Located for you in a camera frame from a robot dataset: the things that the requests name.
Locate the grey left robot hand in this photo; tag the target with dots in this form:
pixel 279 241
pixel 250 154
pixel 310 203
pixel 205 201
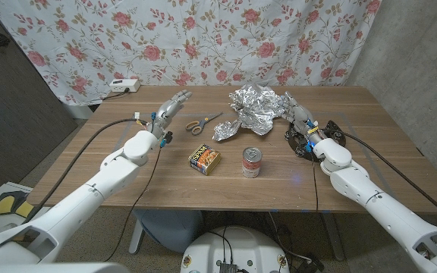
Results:
pixel 169 110

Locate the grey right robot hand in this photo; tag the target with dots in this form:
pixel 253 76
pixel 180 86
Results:
pixel 302 115

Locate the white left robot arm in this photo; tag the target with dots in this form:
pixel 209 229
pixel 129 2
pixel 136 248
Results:
pixel 89 197

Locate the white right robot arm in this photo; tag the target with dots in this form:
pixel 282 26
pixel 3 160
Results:
pixel 381 201

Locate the large crumpled aluminum foil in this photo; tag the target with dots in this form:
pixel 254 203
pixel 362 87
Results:
pixel 256 106

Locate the small crumpled aluminum foil piece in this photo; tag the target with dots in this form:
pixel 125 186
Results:
pixel 224 130

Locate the yellow blue Spam box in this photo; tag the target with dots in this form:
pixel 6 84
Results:
pixel 204 159

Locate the red white soup can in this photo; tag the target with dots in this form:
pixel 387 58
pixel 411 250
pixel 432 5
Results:
pixel 252 163

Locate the small black torso box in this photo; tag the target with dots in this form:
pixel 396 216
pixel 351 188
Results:
pixel 228 267

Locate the black tambourine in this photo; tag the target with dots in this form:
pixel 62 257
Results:
pixel 334 127

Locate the white power strip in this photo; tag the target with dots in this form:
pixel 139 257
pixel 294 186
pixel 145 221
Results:
pixel 124 85

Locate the floral backdrop cloth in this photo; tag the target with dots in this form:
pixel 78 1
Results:
pixel 188 41

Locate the grey stool under table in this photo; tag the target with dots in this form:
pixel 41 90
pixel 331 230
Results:
pixel 173 229

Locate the grey table leg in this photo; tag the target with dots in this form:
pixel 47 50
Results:
pixel 334 235

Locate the white table leg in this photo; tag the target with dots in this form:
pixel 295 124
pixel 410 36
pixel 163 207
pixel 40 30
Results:
pixel 136 237

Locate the white robot torso base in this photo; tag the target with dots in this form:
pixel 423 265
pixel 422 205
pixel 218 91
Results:
pixel 237 246

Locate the black power adapter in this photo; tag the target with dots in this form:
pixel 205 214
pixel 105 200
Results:
pixel 311 263

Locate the dark wooden door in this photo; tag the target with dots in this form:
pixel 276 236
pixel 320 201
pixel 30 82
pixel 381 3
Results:
pixel 13 113

